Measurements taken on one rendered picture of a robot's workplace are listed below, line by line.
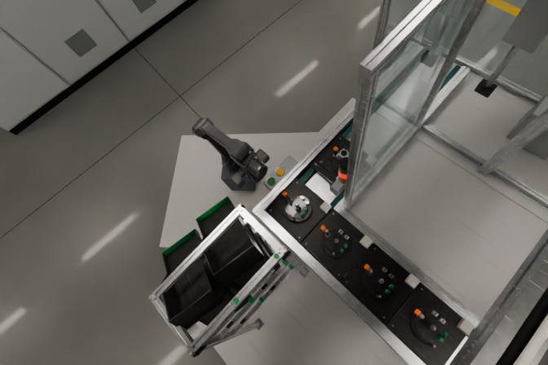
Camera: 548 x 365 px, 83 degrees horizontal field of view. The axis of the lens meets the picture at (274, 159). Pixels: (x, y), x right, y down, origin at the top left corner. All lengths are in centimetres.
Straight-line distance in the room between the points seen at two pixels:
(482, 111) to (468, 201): 55
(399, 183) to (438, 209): 22
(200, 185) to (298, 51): 200
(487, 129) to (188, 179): 170
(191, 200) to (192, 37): 245
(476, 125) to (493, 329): 167
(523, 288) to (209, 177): 164
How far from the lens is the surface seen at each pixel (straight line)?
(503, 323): 45
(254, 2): 408
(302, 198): 157
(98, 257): 319
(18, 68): 395
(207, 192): 186
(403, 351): 159
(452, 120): 202
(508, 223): 188
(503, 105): 216
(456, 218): 180
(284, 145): 185
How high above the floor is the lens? 251
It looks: 64 degrees down
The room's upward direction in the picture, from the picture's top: 22 degrees counter-clockwise
